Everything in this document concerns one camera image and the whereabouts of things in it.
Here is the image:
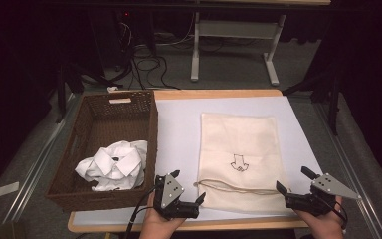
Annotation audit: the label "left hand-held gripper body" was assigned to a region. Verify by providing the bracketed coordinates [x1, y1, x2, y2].
[153, 173, 201, 221]

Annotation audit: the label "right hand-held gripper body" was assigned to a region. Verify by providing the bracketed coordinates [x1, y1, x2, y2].
[284, 172, 362, 218]

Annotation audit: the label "white collared shirt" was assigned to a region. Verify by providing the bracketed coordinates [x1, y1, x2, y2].
[74, 139, 149, 193]

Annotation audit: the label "cream drawstring cloth bag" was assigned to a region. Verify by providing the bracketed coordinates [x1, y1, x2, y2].
[193, 112, 291, 215]

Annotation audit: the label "brown wicker basket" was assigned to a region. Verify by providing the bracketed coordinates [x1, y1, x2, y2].
[44, 90, 159, 213]

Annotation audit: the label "person's left hand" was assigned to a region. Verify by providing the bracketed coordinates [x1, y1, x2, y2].
[138, 192, 187, 239]

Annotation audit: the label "person's right hand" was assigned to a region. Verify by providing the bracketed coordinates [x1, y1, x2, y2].
[293, 196, 346, 239]

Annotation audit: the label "white table mat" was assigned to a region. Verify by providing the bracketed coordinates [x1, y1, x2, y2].
[72, 96, 324, 227]

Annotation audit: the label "black tripod stand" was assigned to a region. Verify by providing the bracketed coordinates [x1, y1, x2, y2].
[54, 61, 115, 124]
[281, 64, 344, 136]

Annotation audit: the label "white tape strip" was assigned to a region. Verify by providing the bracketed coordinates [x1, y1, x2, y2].
[0, 180, 21, 199]

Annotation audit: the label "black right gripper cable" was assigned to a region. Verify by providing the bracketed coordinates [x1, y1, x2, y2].
[324, 197, 350, 231]

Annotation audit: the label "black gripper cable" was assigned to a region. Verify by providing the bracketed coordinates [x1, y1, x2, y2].
[124, 185, 157, 239]
[324, 197, 350, 231]

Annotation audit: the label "metal floor rail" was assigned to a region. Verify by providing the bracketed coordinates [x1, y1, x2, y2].
[312, 101, 382, 239]
[2, 94, 83, 224]

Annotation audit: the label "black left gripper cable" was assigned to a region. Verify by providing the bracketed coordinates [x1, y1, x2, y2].
[124, 185, 157, 239]

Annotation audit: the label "black floor cables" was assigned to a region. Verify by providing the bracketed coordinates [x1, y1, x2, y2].
[112, 19, 182, 92]

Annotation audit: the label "white metal desk frame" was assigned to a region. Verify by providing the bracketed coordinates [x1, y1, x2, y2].
[190, 0, 332, 88]

